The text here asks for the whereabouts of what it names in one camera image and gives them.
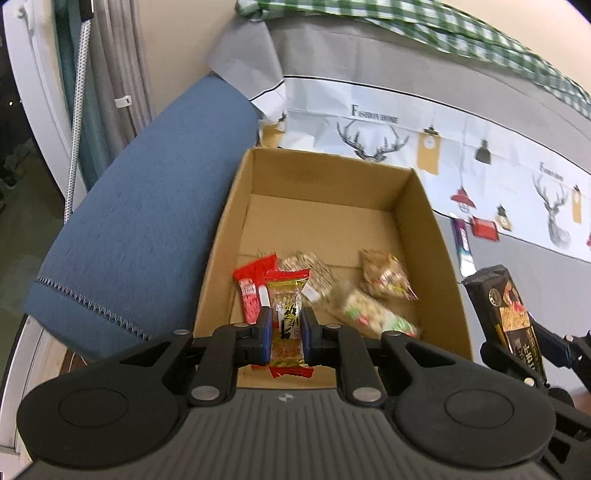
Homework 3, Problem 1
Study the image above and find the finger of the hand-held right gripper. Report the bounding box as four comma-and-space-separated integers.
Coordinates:
529, 311, 591, 370
479, 339, 552, 398

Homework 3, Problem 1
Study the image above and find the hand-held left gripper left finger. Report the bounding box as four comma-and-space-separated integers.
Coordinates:
104, 306, 274, 407

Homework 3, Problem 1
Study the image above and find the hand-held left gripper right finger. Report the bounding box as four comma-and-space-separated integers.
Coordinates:
300, 306, 467, 409

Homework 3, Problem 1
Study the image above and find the yellow red snack packet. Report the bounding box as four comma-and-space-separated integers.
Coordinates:
265, 269, 314, 379

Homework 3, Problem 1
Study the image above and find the black snack packet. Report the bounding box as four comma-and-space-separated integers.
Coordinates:
463, 265, 548, 386

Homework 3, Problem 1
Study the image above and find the clear oat bar packet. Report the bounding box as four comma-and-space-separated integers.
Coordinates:
279, 250, 345, 303

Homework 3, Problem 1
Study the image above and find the clear green red snack packet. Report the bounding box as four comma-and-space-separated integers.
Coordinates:
330, 286, 423, 340

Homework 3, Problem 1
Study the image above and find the clear peanut snack packet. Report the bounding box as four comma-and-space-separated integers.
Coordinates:
359, 249, 419, 301

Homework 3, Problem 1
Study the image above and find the cardboard box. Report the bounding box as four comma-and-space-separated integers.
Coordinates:
191, 148, 474, 391

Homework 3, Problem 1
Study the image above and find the purple snack packet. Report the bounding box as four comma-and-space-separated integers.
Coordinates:
450, 217, 476, 276

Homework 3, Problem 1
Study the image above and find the blue fabric cushion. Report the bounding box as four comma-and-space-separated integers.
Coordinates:
25, 75, 259, 361

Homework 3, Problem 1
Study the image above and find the grey printed bed sheet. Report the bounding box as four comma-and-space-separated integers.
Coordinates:
208, 23, 591, 393

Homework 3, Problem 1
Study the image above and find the teal curtain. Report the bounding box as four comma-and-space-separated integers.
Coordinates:
53, 0, 114, 183

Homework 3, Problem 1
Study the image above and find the grey curtain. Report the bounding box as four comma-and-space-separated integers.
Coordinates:
90, 0, 154, 162

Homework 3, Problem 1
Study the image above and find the green checked cloth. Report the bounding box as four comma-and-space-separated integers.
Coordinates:
235, 0, 591, 116

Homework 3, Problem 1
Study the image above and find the braided grey hose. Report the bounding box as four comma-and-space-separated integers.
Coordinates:
64, 9, 92, 223

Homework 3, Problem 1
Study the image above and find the white door frame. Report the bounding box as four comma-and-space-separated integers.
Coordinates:
2, 0, 88, 199

